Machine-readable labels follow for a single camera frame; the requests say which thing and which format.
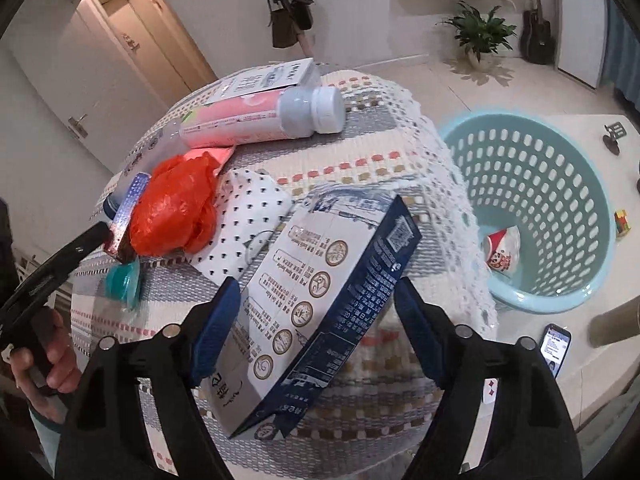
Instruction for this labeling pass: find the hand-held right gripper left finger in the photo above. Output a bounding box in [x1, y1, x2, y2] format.
[55, 276, 243, 480]

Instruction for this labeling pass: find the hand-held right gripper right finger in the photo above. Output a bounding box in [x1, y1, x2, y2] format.
[394, 276, 583, 480]

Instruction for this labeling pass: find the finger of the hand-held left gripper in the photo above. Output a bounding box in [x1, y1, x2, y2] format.
[12, 221, 111, 294]

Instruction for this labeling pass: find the teal jelly cup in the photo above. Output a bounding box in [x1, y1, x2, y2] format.
[104, 255, 142, 308]

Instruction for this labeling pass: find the blue and white milk carton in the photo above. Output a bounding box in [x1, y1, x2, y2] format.
[200, 192, 423, 441]

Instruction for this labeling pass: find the red plastic bag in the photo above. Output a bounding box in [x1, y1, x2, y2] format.
[129, 152, 223, 256]

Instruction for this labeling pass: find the white dotted paper packet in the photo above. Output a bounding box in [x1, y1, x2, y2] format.
[192, 167, 296, 286]

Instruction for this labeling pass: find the white printed plastic packet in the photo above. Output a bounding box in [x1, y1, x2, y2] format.
[102, 122, 190, 211]

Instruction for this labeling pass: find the light blue plastic basket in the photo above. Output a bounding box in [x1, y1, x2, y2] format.
[437, 112, 617, 315]

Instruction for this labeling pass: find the pink bottle with white cap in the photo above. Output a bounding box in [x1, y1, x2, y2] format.
[177, 86, 347, 148]

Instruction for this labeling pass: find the white paper box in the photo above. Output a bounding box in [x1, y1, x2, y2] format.
[202, 57, 322, 106]

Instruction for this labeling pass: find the person's left hand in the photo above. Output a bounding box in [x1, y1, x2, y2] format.
[10, 306, 83, 423]

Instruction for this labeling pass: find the red and white snack packet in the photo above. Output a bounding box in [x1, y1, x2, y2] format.
[481, 226, 522, 278]

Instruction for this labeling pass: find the black smartphone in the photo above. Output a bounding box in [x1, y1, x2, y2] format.
[539, 324, 572, 380]

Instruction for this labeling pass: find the white door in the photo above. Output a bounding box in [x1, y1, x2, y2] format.
[0, 25, 166, 176]

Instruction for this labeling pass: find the striped woven tablecloth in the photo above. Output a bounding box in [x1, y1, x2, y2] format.
[70, 67, 501, 480]

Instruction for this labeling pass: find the metal thermos flask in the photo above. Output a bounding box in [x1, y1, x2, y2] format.
[589, 296, 640, 348]

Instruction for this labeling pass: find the white coffee table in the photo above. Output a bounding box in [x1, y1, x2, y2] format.
[490, 112, 640, 431]

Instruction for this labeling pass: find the beige hallway door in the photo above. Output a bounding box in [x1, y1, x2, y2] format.
[90, 0, 218, 96]

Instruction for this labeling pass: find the dark phone stand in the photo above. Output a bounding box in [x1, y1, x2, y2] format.
[601, 122, 628, 156]

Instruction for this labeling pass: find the potted green plant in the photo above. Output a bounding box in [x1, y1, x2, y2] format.
[436, 1, 518, 72]

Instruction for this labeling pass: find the black acoustic guitar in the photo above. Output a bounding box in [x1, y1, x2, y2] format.
[519, 0, 556, 65]

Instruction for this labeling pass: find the brown handbag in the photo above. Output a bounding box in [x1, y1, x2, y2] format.
[269, 0, 296, 50]

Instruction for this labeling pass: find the black handbag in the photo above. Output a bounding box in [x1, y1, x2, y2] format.
[290, 0, 315, 31]

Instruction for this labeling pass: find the blue and white curtain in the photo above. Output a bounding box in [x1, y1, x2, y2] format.
[597, 0, 640, 111]

